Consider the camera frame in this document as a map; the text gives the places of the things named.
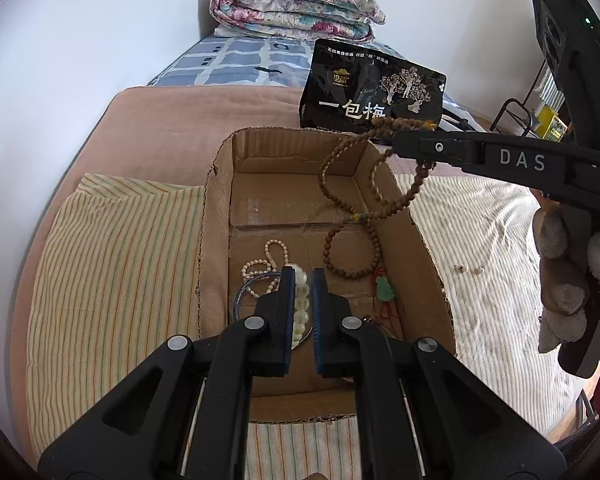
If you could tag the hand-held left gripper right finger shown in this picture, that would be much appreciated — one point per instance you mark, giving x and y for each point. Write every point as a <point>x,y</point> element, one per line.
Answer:
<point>320,320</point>

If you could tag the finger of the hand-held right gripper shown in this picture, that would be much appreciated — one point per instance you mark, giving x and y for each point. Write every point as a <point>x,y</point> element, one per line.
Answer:
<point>437,147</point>

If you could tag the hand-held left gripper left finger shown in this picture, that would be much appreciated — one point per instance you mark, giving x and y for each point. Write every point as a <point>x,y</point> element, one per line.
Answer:
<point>286,310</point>

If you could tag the small white pearl strand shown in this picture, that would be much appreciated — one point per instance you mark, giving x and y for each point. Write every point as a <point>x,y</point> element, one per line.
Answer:
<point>254,263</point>

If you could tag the cardboard box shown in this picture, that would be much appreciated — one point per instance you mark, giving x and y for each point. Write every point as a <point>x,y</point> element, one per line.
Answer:
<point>280,200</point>

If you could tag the person's right hand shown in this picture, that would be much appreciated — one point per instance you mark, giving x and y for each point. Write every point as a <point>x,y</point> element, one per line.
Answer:
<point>560,280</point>

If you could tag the yellow plastic crate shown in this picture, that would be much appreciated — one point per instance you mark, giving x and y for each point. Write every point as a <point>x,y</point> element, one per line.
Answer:
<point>550,125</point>

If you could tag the black metal clothes rack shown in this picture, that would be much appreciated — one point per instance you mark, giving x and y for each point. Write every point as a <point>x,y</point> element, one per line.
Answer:
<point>510,105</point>

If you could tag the striped hanging towel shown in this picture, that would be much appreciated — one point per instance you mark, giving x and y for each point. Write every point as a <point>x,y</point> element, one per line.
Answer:
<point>550,87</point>

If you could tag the black printed snack bag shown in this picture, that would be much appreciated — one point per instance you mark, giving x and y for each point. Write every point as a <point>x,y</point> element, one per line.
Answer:
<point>350,90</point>

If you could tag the yellow striped cloth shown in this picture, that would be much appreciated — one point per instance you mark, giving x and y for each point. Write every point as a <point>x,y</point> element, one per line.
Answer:
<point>120,260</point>

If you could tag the folded floral quilt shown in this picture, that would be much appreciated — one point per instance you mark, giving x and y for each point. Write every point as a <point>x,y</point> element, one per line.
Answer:
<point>290,5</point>

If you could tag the brown blanket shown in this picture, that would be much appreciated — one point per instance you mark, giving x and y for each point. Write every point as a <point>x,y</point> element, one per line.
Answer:
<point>155,125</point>

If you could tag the blue checked bed sheet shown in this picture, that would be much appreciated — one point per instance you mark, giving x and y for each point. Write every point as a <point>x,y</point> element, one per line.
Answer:
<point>220,60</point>

